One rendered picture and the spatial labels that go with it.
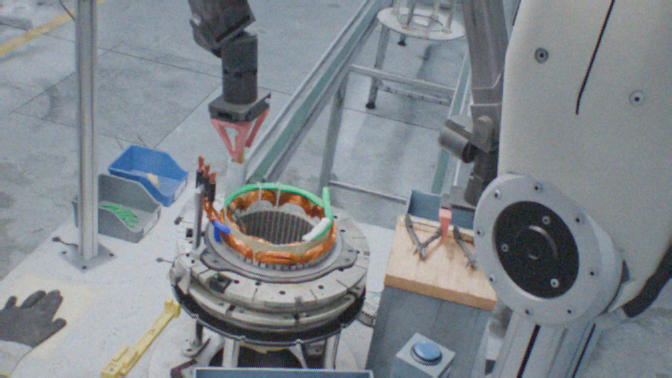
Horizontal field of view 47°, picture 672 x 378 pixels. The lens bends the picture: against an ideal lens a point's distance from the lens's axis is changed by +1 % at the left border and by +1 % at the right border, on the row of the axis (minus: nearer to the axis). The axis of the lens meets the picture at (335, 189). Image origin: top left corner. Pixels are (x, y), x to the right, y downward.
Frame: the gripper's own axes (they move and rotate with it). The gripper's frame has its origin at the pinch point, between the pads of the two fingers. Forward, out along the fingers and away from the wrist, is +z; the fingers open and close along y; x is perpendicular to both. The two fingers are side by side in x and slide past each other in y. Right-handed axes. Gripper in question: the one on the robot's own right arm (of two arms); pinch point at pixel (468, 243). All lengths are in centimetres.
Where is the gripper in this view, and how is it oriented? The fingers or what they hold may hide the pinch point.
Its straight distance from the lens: 139.8
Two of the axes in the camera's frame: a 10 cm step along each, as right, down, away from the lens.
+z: -1.4, 8.5, 5.1
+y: -9.7, -2.1, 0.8
